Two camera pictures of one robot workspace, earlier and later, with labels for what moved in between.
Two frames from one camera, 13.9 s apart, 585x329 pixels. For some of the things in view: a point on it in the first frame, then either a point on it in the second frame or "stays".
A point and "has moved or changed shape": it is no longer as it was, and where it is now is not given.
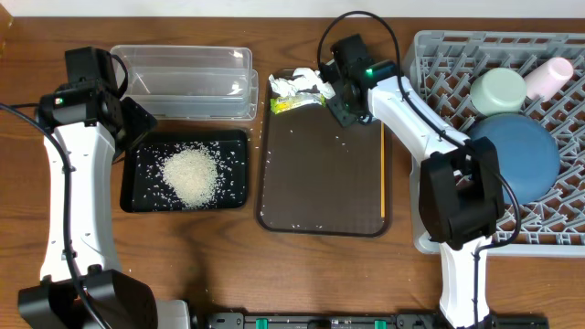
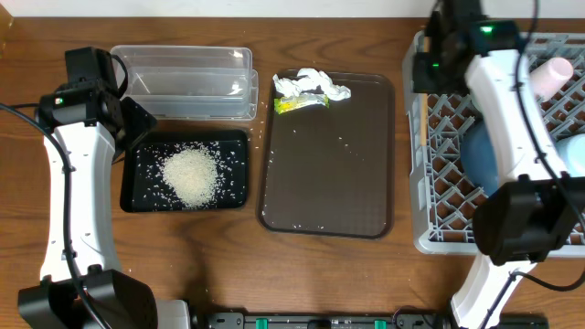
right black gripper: x=341 y=108 → x=422 y=84
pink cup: x=546 y=81 stays
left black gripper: x=138 y=122 stays
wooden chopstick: x=383 y=170 has moved or changed shape
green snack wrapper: x=281 y=104 stays
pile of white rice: x=192 y=175 stays
